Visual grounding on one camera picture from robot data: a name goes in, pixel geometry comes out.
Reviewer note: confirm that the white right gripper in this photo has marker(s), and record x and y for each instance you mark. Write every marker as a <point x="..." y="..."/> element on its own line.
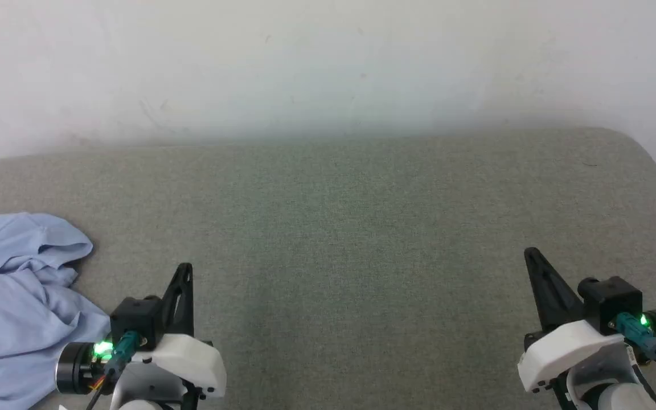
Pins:
<point x="561" y="347"/>

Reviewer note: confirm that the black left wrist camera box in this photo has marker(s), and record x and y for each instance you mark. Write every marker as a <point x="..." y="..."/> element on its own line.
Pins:
<point x="134" y="316"/>

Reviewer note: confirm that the grey-green fabric sofa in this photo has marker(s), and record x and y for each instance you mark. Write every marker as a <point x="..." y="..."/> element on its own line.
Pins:
<point x="333" y="256"/>

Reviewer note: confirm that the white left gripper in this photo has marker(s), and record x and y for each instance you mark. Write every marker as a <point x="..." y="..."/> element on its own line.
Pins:
<point x="185" y="359"/>

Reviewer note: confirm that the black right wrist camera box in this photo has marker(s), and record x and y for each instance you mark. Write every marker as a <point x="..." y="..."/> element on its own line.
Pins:
<point x="613" y="302"/>

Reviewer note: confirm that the light blue and white garment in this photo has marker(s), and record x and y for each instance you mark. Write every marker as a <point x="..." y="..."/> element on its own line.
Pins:
<point x="9" y="296"/>

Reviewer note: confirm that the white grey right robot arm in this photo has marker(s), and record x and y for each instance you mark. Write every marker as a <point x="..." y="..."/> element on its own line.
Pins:
<point x="601" y="367"/>

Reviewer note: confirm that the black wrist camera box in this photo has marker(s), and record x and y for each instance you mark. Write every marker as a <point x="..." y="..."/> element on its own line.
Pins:
<point x="134" y="316"/>
<point x="613" y="302"/>

